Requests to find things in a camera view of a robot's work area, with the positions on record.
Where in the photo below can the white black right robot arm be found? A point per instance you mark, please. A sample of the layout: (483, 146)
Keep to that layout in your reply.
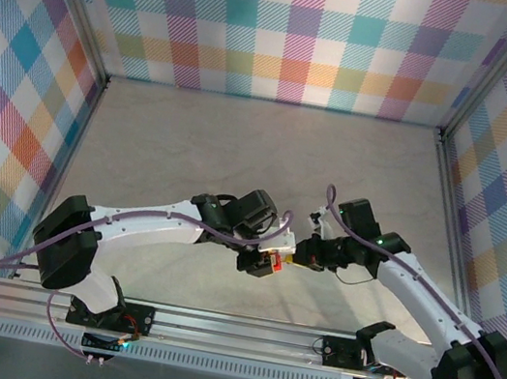
(416, 297)

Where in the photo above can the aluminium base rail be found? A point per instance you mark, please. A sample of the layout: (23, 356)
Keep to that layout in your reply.
(233, 333)

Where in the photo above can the aluminium side frame rail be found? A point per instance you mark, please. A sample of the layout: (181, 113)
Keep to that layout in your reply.
(452, 205)
(80, 129)

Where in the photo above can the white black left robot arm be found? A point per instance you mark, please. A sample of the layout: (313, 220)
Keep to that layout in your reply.
(138, 228)

